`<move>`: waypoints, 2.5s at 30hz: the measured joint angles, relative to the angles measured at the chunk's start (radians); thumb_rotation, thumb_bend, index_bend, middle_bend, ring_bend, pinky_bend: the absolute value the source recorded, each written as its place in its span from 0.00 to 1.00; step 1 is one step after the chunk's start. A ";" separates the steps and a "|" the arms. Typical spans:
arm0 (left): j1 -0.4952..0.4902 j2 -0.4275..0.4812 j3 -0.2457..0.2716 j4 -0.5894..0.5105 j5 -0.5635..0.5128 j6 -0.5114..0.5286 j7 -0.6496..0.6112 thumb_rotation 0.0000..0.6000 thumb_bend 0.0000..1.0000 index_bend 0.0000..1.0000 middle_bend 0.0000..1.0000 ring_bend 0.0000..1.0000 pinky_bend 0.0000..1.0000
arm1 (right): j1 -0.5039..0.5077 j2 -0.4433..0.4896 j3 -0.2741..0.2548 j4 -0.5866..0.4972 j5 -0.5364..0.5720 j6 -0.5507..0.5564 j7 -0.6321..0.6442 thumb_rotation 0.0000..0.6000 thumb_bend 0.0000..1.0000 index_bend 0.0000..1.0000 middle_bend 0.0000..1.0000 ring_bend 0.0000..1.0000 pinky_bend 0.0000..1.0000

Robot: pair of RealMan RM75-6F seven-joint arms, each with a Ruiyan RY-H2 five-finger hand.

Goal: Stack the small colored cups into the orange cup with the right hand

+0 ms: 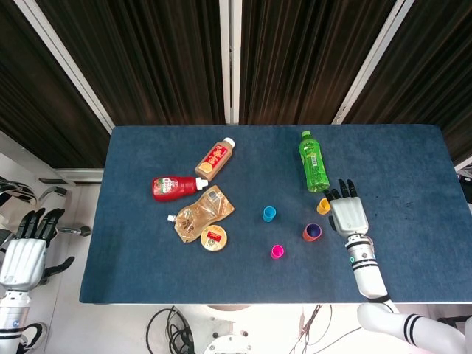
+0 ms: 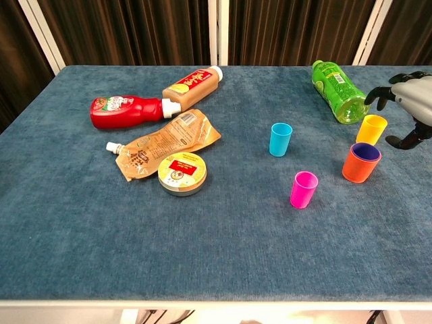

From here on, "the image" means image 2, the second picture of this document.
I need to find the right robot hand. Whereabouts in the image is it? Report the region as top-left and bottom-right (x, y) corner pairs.
(364, 70), (432, 151)

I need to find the yellow plastic cup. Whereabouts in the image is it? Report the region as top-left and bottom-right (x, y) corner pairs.
(355, 114), (388, 146)

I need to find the light blue plastic cup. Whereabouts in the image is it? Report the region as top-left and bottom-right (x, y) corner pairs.
(269, 122), (293, 158)

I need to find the pink plastic cup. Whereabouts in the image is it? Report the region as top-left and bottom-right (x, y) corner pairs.
(290, 171), (319, 210)

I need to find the dark brown curtain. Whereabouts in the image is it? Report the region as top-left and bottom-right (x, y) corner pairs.
(367, 0), (432, 74)
(0, 0), (55, 134)
(36, 0), (210, 67)
(227, 0), (377, 67)

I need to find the green tea bottle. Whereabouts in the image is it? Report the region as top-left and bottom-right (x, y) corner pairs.
(310, 59), (371, 125)

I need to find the orange plastic cup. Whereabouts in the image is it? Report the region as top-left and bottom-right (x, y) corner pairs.
(342, 142), (382, 184)

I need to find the brown drink bottle red label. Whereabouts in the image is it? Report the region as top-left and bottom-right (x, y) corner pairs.
(162, 65), (224, 111)

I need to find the round yellow tin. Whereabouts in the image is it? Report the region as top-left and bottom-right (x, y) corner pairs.
(157, 151), (208, 197)

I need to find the brown spout pouch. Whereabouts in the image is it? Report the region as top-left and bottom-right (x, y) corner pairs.
(105, 108), (222, 182)

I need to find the blue table cloth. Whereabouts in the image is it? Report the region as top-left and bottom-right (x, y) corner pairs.
(0, 65), (432, 302)

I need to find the red ketchup bottle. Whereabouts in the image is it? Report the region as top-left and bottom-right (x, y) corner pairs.
(90, 95), (182, 130)

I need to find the white frame post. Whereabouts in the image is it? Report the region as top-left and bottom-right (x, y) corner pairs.
(17, 0), (68, 77)
(207, 0), (230, 67)
(352, 0), (395, 66)

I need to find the black cable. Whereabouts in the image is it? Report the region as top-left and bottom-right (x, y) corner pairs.
(143, 309), (196, 324)

